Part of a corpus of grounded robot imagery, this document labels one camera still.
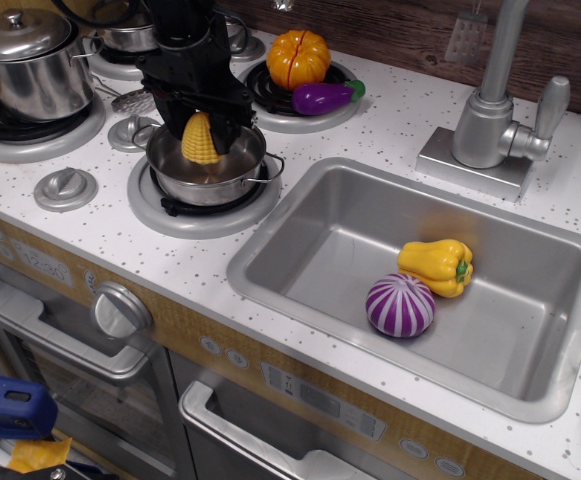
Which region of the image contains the silver oven door handle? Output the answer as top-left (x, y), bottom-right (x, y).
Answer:
top-left (0, 280), bottom-right (150, 386)

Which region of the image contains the back left stove burner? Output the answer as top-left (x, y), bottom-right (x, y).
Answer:
top-left (82, 31), bottom-right (153, 81)

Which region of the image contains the stove burner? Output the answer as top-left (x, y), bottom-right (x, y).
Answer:
top-left (82, 31), bottom-right (153, 81)
top-left (237, 61), bottom-right (361, 134)
top-left (127, 154), bottom-right (285, 240)
top-left (0, 96), bottom-right (106, 164)

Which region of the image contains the round silver oven dial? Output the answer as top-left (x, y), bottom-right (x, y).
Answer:
top-left (90, 281), bottom-right (153, 339)

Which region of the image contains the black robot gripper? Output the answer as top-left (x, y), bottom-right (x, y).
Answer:
top-left (136, 1), bottom-right (254, 155)

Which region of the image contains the middle grey stove knob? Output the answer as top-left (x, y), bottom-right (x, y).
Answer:
top-left (107, 114), bottom-right (161, 153)

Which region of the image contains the yellow toy bell pepper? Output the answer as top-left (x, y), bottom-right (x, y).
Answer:
top-left (397, 239), bottom-right (473, 298)

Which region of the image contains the steel pan with handles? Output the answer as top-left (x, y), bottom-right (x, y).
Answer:
top-left (142, 124), bottom-right (280, 207)

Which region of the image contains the back grey stove knob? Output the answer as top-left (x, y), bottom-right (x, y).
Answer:
top-left (229, 28), bottom-right (266, 61)

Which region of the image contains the back right stove burner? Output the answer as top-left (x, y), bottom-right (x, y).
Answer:
top-left (237, 61), bottom-right (361, 134)

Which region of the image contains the orange toy pumpkin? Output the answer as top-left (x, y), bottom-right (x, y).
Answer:
top-left (266, 30), bottom-right (331, 91)

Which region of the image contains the blue clamp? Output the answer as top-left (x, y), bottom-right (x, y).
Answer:
top-left (0, 376), bottom-right (58, 440)

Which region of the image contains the large lidded steel pot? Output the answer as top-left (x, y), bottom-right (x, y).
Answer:
top-left (0, 8), bottom-right (95, 122)

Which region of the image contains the purple toy eggplant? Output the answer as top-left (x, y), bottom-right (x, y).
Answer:
top-left (291, 80), bottom-right (366, 116)

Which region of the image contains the silver toy faucet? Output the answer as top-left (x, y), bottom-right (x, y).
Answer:
top-left (416, 1), bottom-right (571, 202)

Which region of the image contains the front grey stove knob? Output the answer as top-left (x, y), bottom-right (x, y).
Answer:
top-left (33, 167), bottom-right (98, 212)

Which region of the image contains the metal slotted skimmer spoon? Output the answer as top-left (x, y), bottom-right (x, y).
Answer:
top-left (95, 86), bottom-right (156, 115)

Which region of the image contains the front left stove burner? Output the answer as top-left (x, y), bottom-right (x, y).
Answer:
top-left (0, 96), bottom-right (106, 164)

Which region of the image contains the grey stove knob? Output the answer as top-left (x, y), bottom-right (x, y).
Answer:
top-left (229, 28), bottom-right (266, 61)
top-left (107, 114), bottom-right (161, 153)
top-left (33, 167), bottom-right (98, 212)

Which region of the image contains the yellow cloth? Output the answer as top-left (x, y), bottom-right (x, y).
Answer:
top-left (7, 437), bottom-right (72, 474)

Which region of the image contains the purple striped toy onion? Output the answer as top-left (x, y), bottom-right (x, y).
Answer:
top-left (365, 274), bottom-right (436, 338)

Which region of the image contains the metal spatula on wall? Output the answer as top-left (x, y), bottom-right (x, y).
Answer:
top-left (444, 12), bottom-right (488, 64)

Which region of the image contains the yellow toy corn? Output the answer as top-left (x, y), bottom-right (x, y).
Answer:
top-left (181, 112), bottom-right (222, 165)

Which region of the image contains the small steel pot at back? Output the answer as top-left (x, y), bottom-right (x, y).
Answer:
top-left (91, 1), bottom-right (157, 53)

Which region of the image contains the silver dishwasher door handle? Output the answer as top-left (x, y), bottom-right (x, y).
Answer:
top-left (179, 381), bottom-right (399, 479)

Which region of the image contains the silver sink basin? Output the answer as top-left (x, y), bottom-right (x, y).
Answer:
top-left (227, 158), bottom-right (581, 423)

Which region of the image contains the front right stove burner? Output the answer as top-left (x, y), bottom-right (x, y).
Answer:
top-left (127, 154), bottom-right (285, 240)

